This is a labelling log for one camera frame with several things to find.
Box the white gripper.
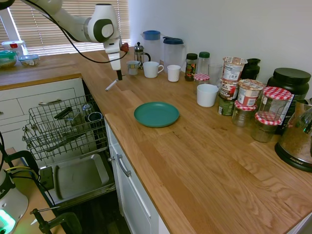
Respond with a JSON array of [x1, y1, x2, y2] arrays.
[[107, 51, 123, 81]]

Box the silver metal fork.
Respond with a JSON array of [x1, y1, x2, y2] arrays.
[[105, 78, 120, 92]]

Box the white robot base green light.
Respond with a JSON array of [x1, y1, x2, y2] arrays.
[[0, 167, 29, 234]]

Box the open dishwasher door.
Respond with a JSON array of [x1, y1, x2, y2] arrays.
[[38, 153, 117, 208]]

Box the white patterned mug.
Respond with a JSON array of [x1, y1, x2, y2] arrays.
[[126, 60, 142, 76]]

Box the glass french press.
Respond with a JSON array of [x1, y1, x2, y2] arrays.
[[134, 41, 152, 70]]

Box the clear pitcher light blue lid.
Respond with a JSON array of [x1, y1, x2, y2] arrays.
[[142, 30, 162, 63]]

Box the clear glass in rack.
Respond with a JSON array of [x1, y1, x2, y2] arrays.
[[81, 103, 94, 116]]

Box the dark cup in rack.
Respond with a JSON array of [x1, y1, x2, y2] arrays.
[[87, 112, 103, 123]]

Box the green round plate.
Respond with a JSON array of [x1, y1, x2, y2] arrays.
[[134, 101, 180, 128]]

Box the white ribbed cup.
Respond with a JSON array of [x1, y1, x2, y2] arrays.
[[167, 64, 182, 83]]

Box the clear pitcher dark blue lid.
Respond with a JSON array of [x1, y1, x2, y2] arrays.
[[162, 36, 187, 72]]

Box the black utensil in rack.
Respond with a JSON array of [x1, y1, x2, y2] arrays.
[[53, 107, 73, 120]]

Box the dark spice jar black lid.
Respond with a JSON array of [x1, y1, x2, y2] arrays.
[[184, 53, 198, 82]]

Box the glass jar red checkered lid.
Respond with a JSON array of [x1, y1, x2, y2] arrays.
[[250, 113, 282, 143], [193, 73, 211, 95], [257, 86, 294, 122], [231, 99, 258, 128]]

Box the clear jar green lid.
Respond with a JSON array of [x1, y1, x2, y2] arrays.
[[197, 51, 211, 75]]

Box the white plain cup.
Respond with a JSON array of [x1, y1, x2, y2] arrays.
[[196, 84, 219, 108]]

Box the food container blue lid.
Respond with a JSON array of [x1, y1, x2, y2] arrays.
[[18, 54, 40, 67]]

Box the white drawer cabinet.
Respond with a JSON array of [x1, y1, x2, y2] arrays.
[[0, 77, 86, 156]]

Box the clear drinking glass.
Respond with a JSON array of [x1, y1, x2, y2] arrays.
[[208, 63, 224, 86]]

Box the window blinds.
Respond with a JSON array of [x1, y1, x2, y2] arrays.
[[0, 0, 132, 57]]

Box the oatmeal cup red label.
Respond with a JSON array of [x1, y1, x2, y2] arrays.
[[219, 78, 240, 101]]

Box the green tin can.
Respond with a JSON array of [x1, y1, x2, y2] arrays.
[[217, 94, 236, 117]]

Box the food container green lid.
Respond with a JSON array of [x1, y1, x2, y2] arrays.
[[0, 50, 19, 69]]

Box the food container red clip lid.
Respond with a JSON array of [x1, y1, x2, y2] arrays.
[[0, 40, 26, 53]]

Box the oatmeal cup white label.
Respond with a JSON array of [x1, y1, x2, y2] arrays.
[[222, 57, 249, 82], [237, 78, 266, 107]]

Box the black screw clamp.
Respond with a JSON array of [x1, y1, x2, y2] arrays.
[[30, 208, 83, 234], [2, 150, 40, 181]]

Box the white cabinet door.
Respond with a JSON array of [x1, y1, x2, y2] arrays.
[[106, 121, 171, 234]]

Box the black jug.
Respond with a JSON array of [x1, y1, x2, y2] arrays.
[[240, 58, 262, 81]]

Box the black protein powder tub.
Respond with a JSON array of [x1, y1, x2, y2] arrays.
[[266, 67, 312, 136]]

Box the steel electric kettle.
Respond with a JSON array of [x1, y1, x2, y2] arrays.
[[274, 97, 312, 173]]

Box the white mug with handle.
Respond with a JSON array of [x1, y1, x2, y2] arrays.
[[142, 61, 165, 79]]

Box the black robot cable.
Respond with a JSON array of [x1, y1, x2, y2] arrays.
[[23, 0, 129, 64]]

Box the metal drawer handle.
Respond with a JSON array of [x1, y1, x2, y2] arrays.
[[38, 98, 63, 106]]

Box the wire dishwasher rack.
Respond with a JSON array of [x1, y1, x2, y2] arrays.
[[22, 94, 109, 162]]

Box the metal cabinet door handle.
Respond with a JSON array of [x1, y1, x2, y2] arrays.
[[116, 154, 132, 178]]

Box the yellow cable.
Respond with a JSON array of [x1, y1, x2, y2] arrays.
[[4, 166, 28, 175]]

